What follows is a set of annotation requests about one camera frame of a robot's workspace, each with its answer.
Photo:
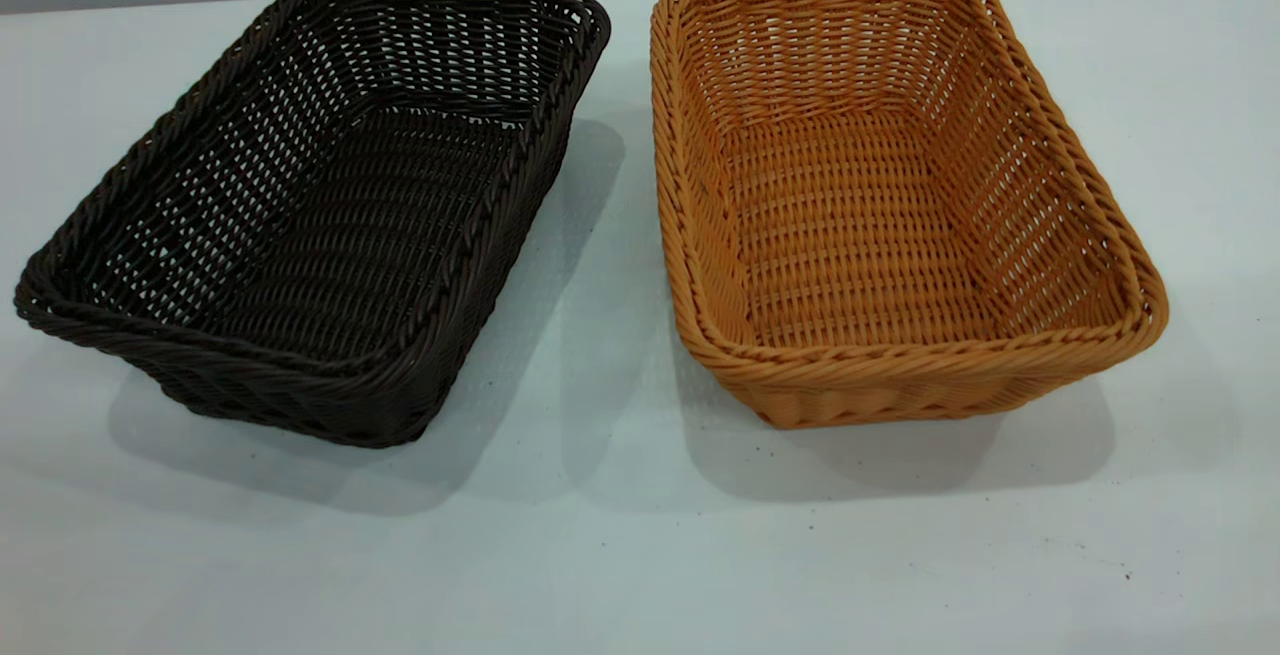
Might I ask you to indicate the black wicker basket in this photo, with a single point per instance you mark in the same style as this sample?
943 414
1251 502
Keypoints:
330 235

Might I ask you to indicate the orange wicker basket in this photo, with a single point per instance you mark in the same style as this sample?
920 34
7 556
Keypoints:
850 235

